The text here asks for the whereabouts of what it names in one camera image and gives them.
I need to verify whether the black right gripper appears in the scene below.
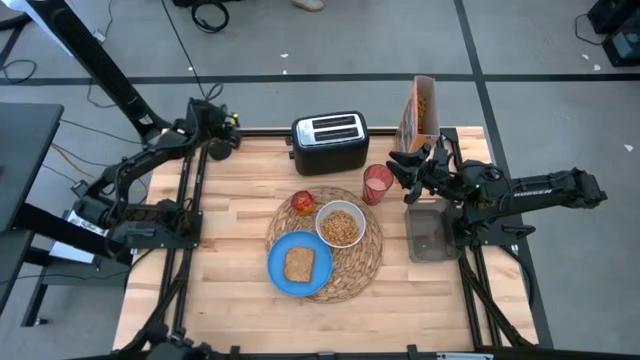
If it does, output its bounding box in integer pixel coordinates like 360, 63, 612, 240
387, 146, 469, 205

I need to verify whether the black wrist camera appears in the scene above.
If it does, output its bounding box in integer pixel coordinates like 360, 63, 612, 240
222, 112, 243, 150
433, 143, 454, 166

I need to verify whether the black perforated column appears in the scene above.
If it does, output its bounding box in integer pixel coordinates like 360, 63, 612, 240
24, 0, 174, 144

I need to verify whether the black desk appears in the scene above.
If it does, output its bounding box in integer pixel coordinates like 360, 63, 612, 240
0, 102, 65, 314

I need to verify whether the black equipment case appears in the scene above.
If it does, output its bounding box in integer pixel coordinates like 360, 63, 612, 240
587, 0, 640, 34
602, 22, 640, 67

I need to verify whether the toasted oat cereal heap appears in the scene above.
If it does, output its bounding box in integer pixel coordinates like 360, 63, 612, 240
320, 209, 361, 247

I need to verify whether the blue plate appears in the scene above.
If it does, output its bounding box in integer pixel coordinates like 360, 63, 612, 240
266, 230, 335, 298

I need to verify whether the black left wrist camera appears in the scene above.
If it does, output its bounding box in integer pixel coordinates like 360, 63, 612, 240
222, 112, 243, 150

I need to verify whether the white ceramic bowl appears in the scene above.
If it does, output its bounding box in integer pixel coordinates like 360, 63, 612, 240
315, 199, 367, 250

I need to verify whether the black aluminium table frame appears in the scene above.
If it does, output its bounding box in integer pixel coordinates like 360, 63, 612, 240
114, 127, 556, 360

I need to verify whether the round woven straw placemat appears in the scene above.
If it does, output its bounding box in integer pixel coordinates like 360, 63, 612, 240
264, 185, 385, 305

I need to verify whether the black two-slot toaster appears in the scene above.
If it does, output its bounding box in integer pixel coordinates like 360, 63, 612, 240
287, 110, 370, 177

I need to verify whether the Cheerios Protein cereal box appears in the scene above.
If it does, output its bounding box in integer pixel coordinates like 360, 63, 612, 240
394, 74, 441, 154

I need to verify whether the brown bread slice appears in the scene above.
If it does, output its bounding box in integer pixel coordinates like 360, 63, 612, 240
283, 246, 317, 284

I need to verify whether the grey translucent plastic bin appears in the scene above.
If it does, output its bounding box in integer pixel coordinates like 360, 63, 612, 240
403, 198, 462, 264

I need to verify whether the yellow floor cable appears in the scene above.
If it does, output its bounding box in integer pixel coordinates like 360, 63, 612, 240
49, 143, 99, 180

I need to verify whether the red apple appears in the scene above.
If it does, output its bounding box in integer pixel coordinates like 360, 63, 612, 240
290, 189, 317, 216

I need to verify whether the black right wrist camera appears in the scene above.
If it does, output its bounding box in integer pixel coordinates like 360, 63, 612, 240
433, 143, 454, 166

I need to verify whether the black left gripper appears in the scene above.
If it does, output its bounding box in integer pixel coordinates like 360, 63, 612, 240
188, 98, 235, 162

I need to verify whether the coiled black cable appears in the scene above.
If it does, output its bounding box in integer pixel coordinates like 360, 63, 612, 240
191, 0, 231, 34

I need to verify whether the long black floor cable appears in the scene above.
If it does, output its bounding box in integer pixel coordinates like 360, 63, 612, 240
159, 0, 225, 102

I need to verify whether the red translucent cup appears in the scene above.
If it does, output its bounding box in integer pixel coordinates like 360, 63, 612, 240
361, 163, 395, 207

